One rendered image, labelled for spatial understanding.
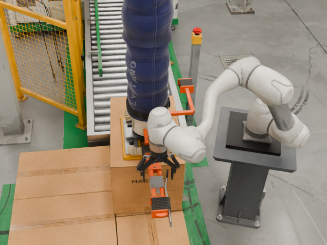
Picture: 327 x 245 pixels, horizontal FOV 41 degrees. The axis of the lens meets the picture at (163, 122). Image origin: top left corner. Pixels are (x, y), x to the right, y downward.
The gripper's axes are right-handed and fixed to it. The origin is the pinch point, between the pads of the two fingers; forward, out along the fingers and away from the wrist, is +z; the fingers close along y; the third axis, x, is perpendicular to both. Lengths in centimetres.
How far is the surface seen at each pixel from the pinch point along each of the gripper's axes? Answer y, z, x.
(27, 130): 96, 107, -157
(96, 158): 33, 54, -67
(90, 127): 36, 49, -92
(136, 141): 8.0, 10.5, -35.8
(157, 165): -0.3, -2.3, -5.4
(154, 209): 4.2, -3.9, 21.4
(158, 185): 0.7, -2.8, 7.7
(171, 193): -10.6, 36.8, -18.9
